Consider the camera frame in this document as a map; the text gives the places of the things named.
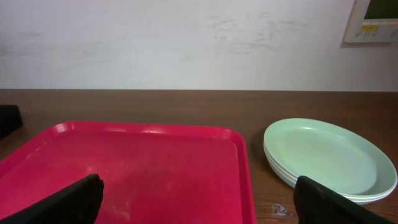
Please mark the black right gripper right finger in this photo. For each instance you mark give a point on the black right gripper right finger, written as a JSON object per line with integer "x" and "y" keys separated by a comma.
{"x": 317, "y": 204}

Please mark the white wall control panel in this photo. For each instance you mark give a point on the white wall control panel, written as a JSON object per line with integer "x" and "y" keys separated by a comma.
{"x": 372, "y": 21}

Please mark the black tray with green liquid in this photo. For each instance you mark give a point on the black tray with green liquid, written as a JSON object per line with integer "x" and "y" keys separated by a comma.
{"x": 10, "y": 120}

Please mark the light green plate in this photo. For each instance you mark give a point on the light green plate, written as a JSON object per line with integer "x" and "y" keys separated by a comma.
{"x": 330, "y": 155}

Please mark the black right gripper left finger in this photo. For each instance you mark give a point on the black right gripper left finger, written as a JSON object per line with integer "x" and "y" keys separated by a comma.
{"x": 78, "y": 203}

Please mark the red plastic tray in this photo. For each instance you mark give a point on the red plastic tray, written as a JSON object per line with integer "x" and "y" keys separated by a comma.
{"x": 152, "y": 173}

